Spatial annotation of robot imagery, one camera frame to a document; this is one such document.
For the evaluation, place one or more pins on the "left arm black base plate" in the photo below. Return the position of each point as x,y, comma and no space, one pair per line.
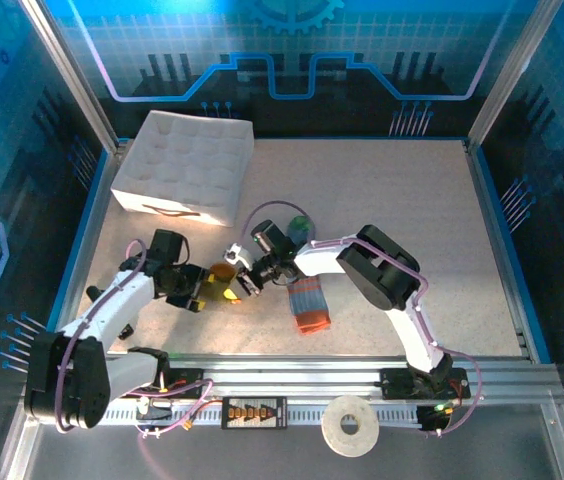
187,375

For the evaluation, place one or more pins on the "small white black module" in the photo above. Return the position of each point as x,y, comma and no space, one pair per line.
154,412

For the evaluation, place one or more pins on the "blue grey sock orange cuff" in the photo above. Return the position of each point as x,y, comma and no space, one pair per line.
307,305

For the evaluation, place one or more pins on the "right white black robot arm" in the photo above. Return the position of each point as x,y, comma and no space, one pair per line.
322,260

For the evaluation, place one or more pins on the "white divided organizer box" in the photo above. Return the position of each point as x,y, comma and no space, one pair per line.
182,165

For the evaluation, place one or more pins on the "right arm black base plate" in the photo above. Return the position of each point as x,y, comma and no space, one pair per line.
397,382

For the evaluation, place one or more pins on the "black controller box green light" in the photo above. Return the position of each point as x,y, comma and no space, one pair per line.
432,417

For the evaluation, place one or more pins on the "black connector board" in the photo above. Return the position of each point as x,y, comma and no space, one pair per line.
254,412

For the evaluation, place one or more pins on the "aluminium frame post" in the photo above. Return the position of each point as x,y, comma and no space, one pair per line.
508,75
69,75

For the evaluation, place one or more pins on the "aluminium mounting rail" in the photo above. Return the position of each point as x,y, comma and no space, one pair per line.
287,372

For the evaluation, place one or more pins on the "yellow brown sock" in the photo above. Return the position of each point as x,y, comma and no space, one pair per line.
219,285

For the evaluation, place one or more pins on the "white tape roll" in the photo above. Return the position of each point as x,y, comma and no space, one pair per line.
332,430

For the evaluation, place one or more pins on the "small black clip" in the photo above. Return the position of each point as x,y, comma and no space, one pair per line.
125,332

